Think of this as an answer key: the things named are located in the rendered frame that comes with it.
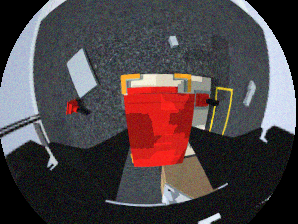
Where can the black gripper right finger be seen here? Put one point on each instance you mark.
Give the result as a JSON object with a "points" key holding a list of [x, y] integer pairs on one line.
{"points": [[219, 153]]}

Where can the small grey block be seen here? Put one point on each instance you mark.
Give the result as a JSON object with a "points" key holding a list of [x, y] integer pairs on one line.
{"points": [[173, 41]]}

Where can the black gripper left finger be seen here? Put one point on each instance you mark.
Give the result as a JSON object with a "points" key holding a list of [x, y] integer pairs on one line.
{"points": [[103, 163]]}

